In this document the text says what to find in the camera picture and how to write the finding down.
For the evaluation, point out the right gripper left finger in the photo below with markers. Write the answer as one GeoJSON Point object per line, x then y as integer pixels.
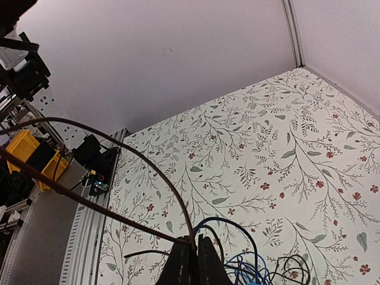
{"type": "Point", "coordinates": [180, 267]}

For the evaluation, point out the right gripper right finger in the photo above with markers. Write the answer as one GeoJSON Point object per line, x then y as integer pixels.
{"type": "Point", "coordinates": [211, 270]}

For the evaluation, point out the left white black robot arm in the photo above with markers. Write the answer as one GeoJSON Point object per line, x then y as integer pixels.
{"type": "Point", "coordinates": [22, 69]}

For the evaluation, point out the floral table mat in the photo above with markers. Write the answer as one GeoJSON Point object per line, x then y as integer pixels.
{"type": "Point", "coordinates": [289, 165]}

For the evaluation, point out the yellow storage bin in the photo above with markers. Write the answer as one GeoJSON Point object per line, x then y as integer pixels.
{"type": "Point", "coordinates": [39, 155]}

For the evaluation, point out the aluminium front rail frame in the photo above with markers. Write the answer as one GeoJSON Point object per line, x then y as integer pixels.
{"type": "Point", "coordinates": [37, 250]}

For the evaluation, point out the left aluminium corner post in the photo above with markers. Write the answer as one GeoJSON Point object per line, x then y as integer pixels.
{"type": "Point", "coordinates": [294, 32]}

